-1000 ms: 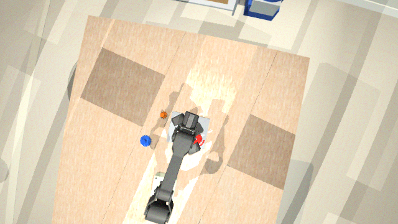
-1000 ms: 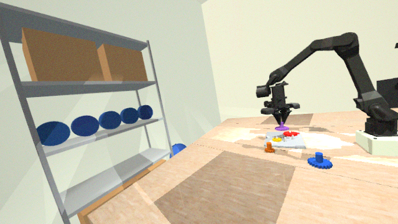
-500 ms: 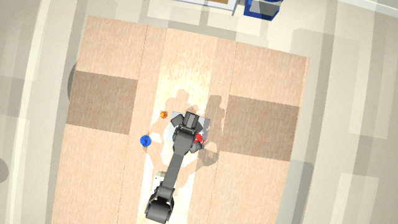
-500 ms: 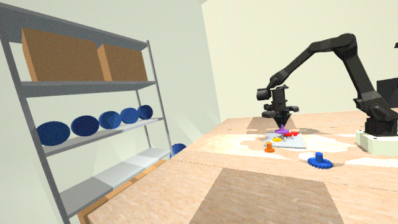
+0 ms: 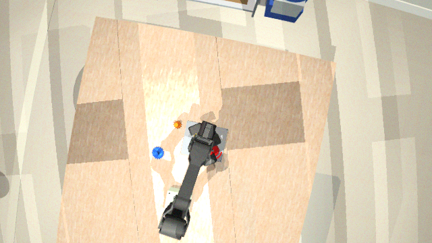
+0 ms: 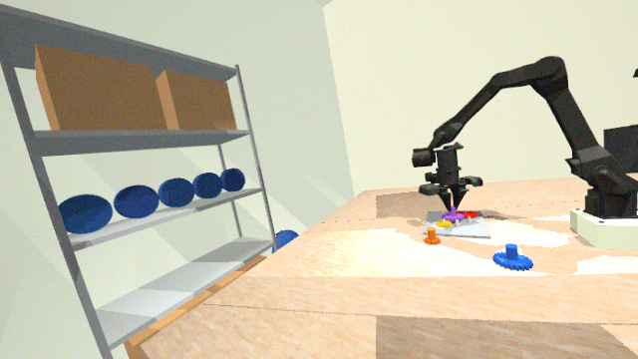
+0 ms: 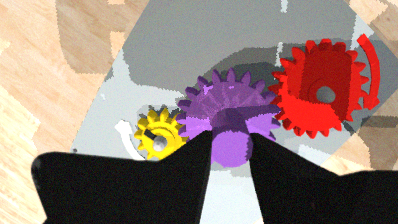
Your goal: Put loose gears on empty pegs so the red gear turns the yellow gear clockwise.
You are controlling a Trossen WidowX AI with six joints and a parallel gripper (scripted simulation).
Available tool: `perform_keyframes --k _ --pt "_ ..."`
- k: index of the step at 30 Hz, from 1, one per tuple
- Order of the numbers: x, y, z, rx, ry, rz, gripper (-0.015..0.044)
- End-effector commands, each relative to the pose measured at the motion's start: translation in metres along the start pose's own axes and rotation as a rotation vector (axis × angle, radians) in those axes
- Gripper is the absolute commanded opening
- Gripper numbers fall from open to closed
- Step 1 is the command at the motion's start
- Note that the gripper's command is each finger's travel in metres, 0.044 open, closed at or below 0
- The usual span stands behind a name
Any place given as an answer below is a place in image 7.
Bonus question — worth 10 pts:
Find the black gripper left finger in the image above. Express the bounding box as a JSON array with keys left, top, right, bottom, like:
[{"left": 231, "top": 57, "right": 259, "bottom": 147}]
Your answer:
[{"left": 30, "top": 130, "right": 212, "bottom": 224}]

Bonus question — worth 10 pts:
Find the purple gear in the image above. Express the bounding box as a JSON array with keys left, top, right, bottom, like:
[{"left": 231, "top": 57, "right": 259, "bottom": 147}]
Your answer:
[{"left": 175, "top": 68, "right": 281, "bottom": 168}]

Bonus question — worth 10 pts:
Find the red gear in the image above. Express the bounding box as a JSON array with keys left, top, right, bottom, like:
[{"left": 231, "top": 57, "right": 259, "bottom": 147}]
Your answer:
[{"left": 268, "top": 39, "right": 369, "bottom": 139}]

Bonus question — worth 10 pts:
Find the yellow gear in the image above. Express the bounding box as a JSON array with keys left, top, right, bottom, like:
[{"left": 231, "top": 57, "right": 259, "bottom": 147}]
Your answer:
[{"left": 134, "top": 108, "right": 189, "bottom": 160}]

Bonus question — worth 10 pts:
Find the white curved arrow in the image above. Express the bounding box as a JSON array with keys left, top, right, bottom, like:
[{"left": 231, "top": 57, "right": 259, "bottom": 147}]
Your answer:
[{"left": 115, "top": 120, "right": 146, "bottom": 160}]

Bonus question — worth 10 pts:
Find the red curved arrow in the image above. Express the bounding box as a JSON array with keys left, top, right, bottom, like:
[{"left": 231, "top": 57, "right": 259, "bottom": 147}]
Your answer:
[{"left": 357, "top": 34, "right": 380, "bottom": 110}]

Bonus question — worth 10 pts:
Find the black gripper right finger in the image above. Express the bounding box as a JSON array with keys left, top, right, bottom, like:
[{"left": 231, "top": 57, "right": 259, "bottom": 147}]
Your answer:
[{"left": 249, "top": 133, "right": 398, "bottom": 224}]

